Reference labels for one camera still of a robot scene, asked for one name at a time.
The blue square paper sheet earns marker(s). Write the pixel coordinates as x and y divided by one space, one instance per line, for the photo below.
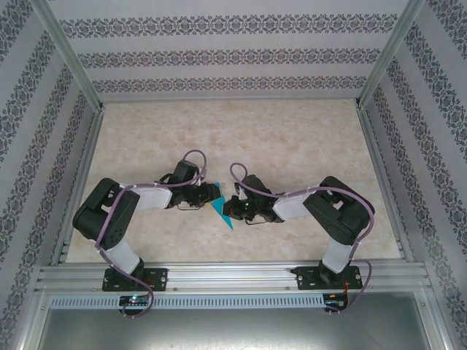
223 213

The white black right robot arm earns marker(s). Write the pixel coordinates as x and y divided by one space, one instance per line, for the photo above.
339 215

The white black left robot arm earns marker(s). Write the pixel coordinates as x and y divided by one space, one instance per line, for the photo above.
106 215

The grey metal panel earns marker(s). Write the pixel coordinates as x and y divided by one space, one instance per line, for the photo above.
233 331

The small circuit board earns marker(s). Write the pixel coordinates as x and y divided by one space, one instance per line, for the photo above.
335 302
133 300

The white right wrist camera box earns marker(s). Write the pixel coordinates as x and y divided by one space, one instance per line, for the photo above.
239 193

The long aluminium mounting rail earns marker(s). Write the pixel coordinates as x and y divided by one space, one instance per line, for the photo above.
226 277

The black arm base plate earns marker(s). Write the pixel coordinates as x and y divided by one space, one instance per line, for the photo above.
304 279
158 279

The aluminium table edge rail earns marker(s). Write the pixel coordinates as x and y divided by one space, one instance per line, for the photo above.
82 164
384 182

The aluminium frame post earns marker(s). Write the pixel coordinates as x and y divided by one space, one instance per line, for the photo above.
437 324
71 54
31 324
388 54

